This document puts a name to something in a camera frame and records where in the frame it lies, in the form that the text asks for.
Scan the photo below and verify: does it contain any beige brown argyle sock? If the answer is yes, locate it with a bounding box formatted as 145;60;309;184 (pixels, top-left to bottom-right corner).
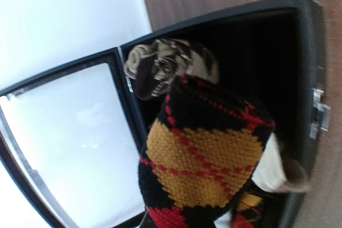
123;38;219;100

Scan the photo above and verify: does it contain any red orange argyle sock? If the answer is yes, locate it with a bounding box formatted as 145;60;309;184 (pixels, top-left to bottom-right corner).
138;75;275;227

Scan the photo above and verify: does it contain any black box with glass lid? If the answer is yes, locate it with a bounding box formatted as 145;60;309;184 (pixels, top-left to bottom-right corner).
1;0;330;227

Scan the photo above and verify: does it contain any white sock in box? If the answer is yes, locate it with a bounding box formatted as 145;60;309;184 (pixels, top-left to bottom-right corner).
252;133;310;193

